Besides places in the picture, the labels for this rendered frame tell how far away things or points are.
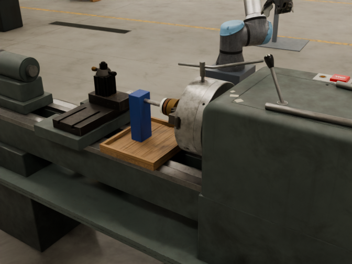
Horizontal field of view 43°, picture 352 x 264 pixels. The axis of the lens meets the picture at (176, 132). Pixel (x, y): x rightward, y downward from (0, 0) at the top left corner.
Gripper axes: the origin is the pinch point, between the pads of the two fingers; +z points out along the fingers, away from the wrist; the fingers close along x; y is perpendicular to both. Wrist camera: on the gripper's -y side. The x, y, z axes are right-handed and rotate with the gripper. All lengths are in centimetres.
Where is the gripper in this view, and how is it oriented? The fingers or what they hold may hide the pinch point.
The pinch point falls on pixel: (275, 10)
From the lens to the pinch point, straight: 229.9
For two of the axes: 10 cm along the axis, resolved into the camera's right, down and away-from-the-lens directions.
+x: 9.8, -1.8, 0.1
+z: 0.4, 2.7, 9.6
